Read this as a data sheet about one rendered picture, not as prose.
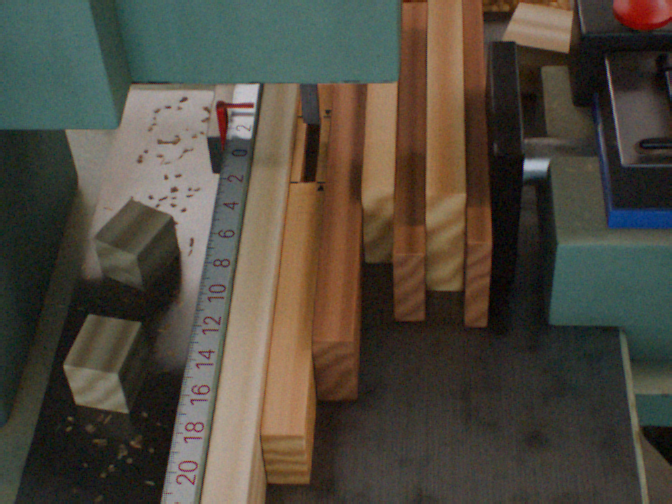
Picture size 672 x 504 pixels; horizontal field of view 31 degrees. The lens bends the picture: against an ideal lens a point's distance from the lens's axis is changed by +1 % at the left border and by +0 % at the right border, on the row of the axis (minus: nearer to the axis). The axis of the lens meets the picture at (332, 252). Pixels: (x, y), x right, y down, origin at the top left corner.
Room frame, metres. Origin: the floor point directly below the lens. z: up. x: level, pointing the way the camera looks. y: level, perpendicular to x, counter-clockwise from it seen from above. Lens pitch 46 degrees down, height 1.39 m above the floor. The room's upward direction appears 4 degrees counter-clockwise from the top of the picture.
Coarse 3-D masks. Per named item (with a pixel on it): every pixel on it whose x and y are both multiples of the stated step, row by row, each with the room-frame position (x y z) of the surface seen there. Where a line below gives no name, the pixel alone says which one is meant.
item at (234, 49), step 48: (144, 0) 0.49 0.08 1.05; (192, 0) 0.49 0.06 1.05; (240, 0) 0.49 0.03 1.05; (288, 0) 0.49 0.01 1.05; (336, 0) 0.48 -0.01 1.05; (384, 0) 0.48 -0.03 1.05; (144, 48) 0.50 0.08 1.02; (192, 48) 0.49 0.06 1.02; (240, 48) 0.49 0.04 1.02; (288, 48) 0.49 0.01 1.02; (336, 48) 0.48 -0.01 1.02; (384, 48) 0.48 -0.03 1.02
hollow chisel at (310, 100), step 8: (304, 88) 0.52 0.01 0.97; (312, 88) 0.52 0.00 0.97; (304, 96) 0.52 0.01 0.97; (312, 96) 0.52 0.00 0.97; (304, 104) 0.52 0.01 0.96; (312, 104) 0.52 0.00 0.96; (304, 112) 0.52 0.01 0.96; (312, 112) 0.52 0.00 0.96; (320, 112) 0.53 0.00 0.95; (304, 120) 0.52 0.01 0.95; (312, 120) 0.52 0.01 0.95
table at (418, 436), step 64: (384, 320) 0.41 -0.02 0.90; (448, 320) 0.41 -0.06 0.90; (512, 320) 0.41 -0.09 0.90; (384, 384) 0.37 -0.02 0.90; (448, 384) 0.37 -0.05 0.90; (512, 384) 0.37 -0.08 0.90; (576, 384) 0.36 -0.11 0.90; (640, 384) 0.38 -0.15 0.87; (320, 448) 0.34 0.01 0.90; (384, 448) 0.33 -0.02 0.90; (448, 448) 0.33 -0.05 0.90; (512, 448) 0.33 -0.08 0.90; (576, 448) 0.33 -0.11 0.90; (640, 448) 0.33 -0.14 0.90
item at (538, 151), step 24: (504, 48) 0.51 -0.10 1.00; (504, 72) 0.49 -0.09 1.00; (504, 96) 0.47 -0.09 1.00; (504, 120) 0.46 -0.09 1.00; (504, 144) 0.44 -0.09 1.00; (528, 144) 0.47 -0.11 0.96; (552, 144) 0.47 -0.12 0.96; (576, 144) 0.47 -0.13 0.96; (504, 168) 0.43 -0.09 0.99; (528, 168) 0.46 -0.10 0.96; (504, 192) 0.43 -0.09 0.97; (504, 216) 0.43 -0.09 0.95; (504, 240) 0.43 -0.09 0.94; (504, 264) 0.43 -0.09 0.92
